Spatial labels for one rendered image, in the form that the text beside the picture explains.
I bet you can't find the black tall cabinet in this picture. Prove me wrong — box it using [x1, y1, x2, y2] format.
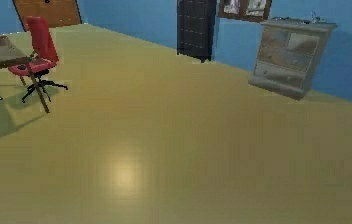
[176, 0, 217, 64]

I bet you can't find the brown framed picture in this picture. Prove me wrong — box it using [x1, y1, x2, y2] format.
[217, 0, 273, 23]

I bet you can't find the grey chest of drawers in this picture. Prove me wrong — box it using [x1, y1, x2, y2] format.
[248, 18, 339, 101]

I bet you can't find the red office chair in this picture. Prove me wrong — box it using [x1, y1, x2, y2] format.
[7, 15, 69, 104]

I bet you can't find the brown wooden door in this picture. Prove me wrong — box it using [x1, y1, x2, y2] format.
[11, 0, 83, 33]

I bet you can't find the small dark metal object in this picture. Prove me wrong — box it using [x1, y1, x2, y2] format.
[303, 10, 326, 25]

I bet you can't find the brown wooden table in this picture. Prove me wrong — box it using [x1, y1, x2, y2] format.
[0, 34, 51, 115]

